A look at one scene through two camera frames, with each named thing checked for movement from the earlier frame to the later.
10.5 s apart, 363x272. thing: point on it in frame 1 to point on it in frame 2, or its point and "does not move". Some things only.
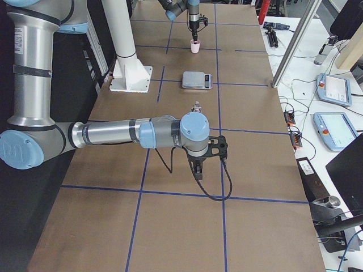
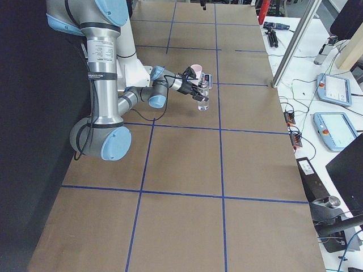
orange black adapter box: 289,118 does not move
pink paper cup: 194,47 to 198,69
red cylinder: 264,11 does not move
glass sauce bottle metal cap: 196,107 to 203,105
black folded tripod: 273,39 does not move
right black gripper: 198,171 to 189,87
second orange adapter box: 295,138 does not move
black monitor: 346,170 does not move
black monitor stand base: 336,232 does not move
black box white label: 315,187 does not move
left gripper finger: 195,35 to 203,3
